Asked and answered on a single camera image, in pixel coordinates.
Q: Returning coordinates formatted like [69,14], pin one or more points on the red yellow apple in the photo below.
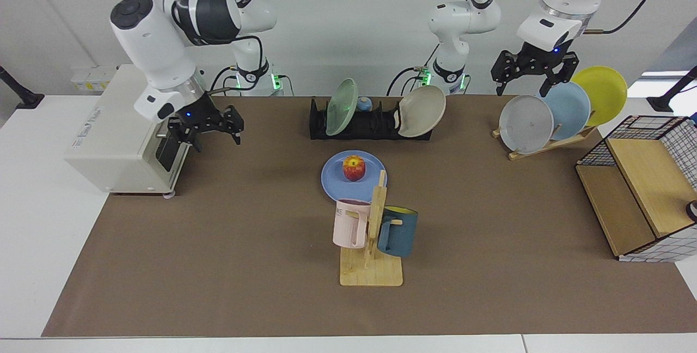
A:
[354,169]

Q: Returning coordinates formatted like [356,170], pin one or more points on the light blue plate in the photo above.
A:
[569,108]

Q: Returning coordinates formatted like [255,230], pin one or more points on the grey plate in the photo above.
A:
[525,124]

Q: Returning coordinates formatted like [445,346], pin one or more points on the yellow plate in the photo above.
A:
[604,91]

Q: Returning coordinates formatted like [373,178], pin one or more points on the wooden plate rack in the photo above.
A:
[539,148]

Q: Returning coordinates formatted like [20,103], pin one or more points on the beige plate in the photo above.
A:
[422,111]

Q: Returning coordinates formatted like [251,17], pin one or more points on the pale green plate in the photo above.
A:
[342,107]

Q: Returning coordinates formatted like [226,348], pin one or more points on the black dish rack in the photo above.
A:
[375,127]

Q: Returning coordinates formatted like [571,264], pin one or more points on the pale toaster oven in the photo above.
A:
[109,146]

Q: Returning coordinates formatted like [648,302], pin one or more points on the black stand foot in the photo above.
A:
[24,99]
[667,101]

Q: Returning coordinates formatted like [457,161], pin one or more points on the small blue round thing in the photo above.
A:
[365,104]

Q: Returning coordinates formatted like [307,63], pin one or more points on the pink cup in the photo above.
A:
[348,225]

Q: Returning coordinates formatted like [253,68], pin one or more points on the brown table cloth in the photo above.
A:
[490,233]

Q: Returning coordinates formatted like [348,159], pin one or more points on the dark blue cup yellow inside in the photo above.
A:
[402,236]

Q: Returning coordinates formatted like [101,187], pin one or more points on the wooden cup stand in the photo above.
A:
[370,274]

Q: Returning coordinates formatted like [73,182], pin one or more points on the black round object in basket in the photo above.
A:
[692,211]

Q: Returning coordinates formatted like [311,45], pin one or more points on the white wall socket box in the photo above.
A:
[90,79]

